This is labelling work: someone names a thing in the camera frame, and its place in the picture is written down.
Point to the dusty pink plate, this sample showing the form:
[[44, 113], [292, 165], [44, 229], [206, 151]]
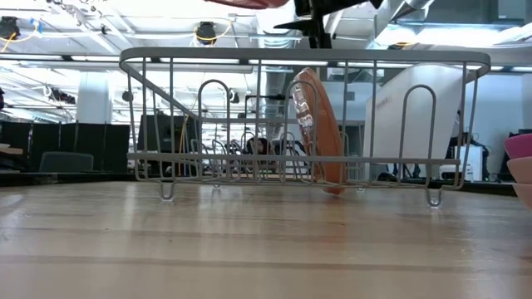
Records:
[[249, 3]]

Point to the grey-green chair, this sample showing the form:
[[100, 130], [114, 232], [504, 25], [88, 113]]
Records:
[[65, 164]]

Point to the white pillar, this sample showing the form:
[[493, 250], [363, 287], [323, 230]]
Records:
[[93, 99]]

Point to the black partition wall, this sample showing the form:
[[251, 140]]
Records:
[[83, 141]]

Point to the black monitor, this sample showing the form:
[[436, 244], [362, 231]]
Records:
[[158, 133]]

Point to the ceiling light strip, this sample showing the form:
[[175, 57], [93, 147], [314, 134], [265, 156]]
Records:
[[287, 63]]

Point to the magenta plate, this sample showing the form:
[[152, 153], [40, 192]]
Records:
[[521, 146]]

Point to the terracotta orange plate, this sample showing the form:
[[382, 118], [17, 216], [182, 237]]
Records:
[[330, 137]]

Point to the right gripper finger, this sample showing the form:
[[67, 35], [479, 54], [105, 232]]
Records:
[[301, 25], [320, 35]]

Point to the black ceiling camera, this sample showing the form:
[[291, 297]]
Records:
[[8, 28], [205, 33]]

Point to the silver ventilation duct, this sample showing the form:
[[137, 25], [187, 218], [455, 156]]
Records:
[[270, 29], [415, 5]]

